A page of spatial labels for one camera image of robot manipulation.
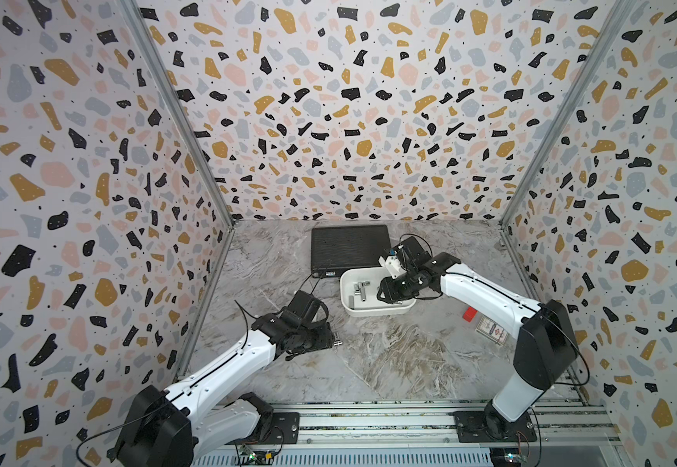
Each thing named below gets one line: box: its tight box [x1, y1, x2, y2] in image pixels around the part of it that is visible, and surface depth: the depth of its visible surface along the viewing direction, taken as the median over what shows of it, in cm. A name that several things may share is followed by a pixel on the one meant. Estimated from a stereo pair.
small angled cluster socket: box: [354, 281, 371, 295], surface depth 102 cm
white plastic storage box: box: [339, 266, 417, 318], surface depth 100 cm
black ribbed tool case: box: [310, 223, 392, 279], surface depth 109 cm
